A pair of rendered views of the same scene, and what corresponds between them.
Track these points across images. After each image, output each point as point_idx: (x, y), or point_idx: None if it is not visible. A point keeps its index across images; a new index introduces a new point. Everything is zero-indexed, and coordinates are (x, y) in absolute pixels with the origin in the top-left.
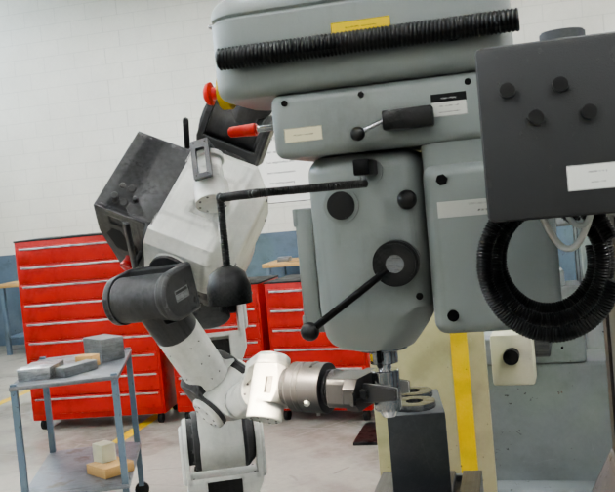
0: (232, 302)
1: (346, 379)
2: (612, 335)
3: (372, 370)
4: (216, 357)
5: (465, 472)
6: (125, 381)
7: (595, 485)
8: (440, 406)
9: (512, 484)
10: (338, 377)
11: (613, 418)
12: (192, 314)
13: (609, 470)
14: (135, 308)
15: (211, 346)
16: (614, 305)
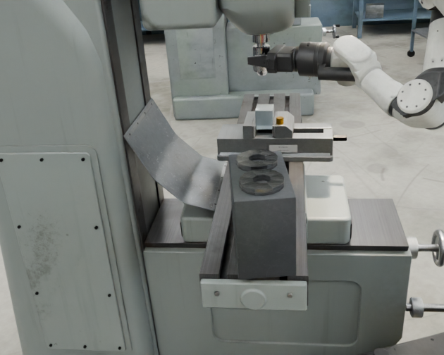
0: None
1: (284, 44)
2: (120, 44)
3: (268, 44)
4: (423, 63)
5: (217, 269)
6: None
7: (139, 156)
8: (232, 162)
9: None
10: (291, 47)
11: (126, 102)
12: (434, 15)
13: (134, 135)
14: None
15: (426, 51)
16: (124, 17)
